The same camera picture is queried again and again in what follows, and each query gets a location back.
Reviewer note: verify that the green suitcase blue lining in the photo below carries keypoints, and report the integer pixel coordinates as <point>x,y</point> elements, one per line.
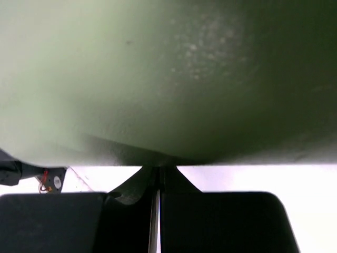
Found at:
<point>168,82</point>

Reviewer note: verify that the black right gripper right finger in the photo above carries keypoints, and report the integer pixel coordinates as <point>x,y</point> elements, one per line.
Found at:
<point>242,221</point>

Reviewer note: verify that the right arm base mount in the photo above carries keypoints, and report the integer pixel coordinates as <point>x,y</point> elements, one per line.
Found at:
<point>50,180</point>

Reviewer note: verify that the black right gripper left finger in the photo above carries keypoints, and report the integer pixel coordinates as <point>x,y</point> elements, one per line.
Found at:
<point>123,220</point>

